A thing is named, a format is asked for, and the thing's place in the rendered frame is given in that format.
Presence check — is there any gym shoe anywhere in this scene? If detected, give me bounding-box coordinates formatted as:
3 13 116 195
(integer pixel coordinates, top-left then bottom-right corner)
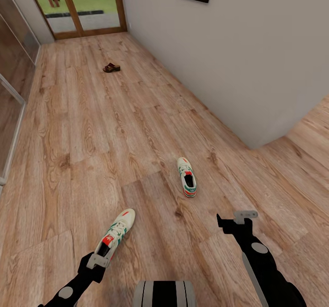
177 157 196 198
94 209 135 260

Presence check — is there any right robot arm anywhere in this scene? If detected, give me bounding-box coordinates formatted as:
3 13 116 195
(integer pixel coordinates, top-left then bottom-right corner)
217 210 307 307

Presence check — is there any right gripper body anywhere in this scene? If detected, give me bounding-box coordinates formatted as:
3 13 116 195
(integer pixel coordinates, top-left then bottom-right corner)
222 218 253 241

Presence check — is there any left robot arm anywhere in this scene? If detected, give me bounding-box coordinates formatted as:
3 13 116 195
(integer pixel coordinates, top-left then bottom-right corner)
38 252 112 307

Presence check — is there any sandal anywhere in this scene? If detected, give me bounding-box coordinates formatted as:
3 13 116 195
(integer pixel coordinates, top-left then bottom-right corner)
102 63 120 73

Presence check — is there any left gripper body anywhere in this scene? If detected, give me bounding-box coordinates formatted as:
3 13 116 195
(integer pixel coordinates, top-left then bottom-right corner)
78 258 106 287

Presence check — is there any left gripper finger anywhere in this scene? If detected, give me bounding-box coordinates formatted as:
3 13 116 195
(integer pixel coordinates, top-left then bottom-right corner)
81 252 94 260

